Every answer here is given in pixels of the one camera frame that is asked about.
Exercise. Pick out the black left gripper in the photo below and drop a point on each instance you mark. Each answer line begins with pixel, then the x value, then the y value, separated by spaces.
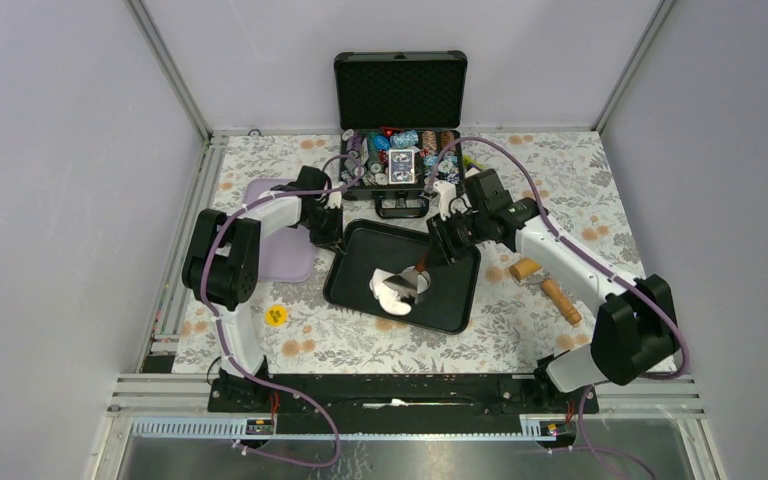
pixel 335 236

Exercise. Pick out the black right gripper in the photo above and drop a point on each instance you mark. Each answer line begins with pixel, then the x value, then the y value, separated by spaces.
pixel 440 231

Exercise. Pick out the metal dough scraper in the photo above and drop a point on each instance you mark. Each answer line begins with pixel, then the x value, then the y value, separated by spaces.
pixel 412 283

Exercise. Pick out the black baking tray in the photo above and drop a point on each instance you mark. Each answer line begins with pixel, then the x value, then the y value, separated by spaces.
pixel 371 245

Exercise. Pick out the wooden rolling pin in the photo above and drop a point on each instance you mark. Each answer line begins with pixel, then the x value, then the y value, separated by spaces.
pixel 525 268

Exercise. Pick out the white dough disc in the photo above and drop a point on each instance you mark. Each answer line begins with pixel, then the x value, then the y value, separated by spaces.
pixel 388 299

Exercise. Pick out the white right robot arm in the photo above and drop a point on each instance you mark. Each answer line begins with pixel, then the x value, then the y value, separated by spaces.
pixel 634 317

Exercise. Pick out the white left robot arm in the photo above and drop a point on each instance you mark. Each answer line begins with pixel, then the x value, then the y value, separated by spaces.
pixel 222 262

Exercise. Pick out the purple plastic tray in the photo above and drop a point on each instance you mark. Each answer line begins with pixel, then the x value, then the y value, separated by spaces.
pixel 286 255

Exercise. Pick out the blue playing card deck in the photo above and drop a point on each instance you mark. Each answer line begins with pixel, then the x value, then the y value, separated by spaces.
pixel 401 167

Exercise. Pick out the yellow round token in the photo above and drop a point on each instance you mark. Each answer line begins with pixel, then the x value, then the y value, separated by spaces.
pixel 276 315

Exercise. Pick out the black poker chip case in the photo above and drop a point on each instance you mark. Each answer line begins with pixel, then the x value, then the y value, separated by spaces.
pixel 382 94

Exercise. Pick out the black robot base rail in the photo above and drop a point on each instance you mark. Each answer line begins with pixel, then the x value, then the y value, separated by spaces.
pixel 494 393

